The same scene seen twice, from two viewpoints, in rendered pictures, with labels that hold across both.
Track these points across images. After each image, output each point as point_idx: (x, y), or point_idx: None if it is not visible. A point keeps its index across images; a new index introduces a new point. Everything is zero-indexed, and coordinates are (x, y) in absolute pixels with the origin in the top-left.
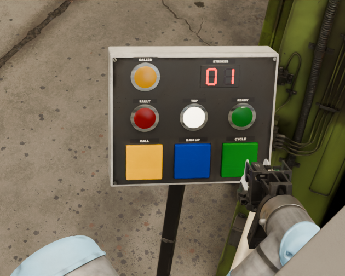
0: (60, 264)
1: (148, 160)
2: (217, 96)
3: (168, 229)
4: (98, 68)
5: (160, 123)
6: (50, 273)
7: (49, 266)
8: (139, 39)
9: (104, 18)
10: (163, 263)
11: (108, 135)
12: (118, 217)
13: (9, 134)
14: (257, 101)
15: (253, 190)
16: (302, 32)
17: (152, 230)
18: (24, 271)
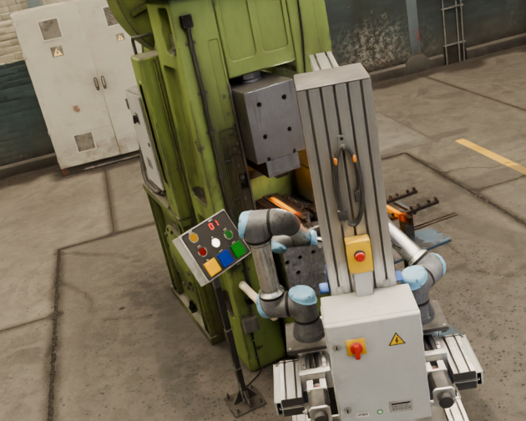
0: (247, 212)
1: (213, 265)
2: (217, 231)
3: (226, 322)
4: (105, 360)
5: (208, 251)
6: (247, 214)
7: (245, 214)
8: (110, 337)
9: (82, 344)
10: (233, 348)
11: (193, 271)
12: (186, 390)
13: (95, 409)
14: (229, 226)
15: None
16: (220, 208)
17: (206, 382)
18: (241, 219)
